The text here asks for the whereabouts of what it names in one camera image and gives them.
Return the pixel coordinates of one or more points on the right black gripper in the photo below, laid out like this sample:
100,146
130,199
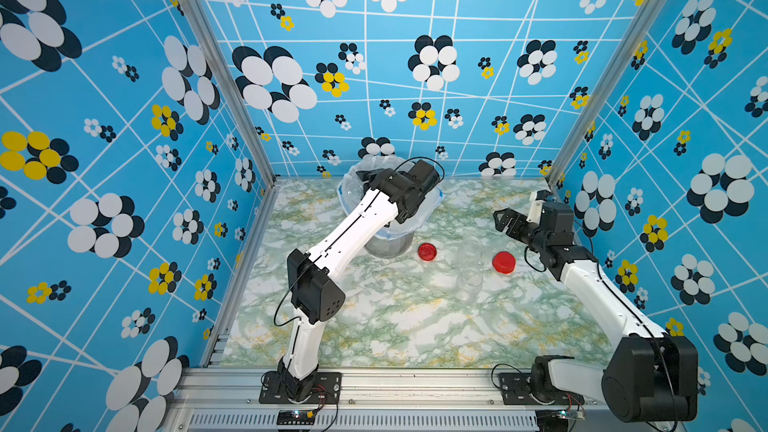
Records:
518,220

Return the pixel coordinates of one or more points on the clear jar large red lid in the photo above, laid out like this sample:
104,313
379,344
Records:
468,285

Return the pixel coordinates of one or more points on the small red jar lid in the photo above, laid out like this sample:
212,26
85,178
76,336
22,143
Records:
427,252

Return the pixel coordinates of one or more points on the clear jar of mung beans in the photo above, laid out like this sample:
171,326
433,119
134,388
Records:
473,254

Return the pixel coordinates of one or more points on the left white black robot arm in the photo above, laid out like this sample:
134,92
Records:
391,195

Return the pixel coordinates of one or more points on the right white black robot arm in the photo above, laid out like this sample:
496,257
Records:
652,374

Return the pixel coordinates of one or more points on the right green circuit board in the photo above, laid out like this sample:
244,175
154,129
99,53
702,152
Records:
558,420

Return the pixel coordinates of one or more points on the green circuit board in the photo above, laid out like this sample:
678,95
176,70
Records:
558,420
296,418

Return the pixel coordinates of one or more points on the left green circuit board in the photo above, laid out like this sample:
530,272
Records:
296,418

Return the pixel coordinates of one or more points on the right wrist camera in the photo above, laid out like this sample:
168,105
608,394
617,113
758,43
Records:
537,200

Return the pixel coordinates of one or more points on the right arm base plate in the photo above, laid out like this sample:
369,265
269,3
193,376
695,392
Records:
515,389

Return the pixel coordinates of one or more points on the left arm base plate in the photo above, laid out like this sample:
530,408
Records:
282,389

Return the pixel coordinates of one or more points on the aluminium front frame rail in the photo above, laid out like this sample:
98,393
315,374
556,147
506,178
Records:
226,399

